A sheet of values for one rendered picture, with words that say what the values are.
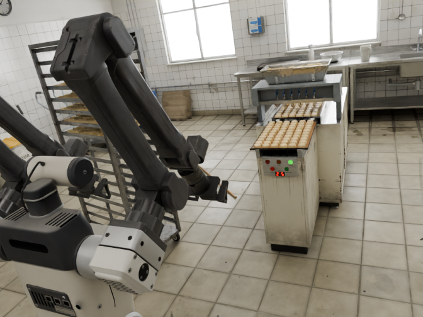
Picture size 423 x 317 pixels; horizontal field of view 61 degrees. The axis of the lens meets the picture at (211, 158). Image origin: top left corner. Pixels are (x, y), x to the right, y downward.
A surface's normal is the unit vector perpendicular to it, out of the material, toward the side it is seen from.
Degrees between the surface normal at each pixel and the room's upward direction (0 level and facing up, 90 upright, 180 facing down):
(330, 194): 90
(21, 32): 90
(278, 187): 90
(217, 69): 90
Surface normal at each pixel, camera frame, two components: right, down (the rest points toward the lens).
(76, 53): -0.38, -0.33
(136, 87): 0.89, 0.07
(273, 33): -0.39, 0.40
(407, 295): -0.15, -0.92
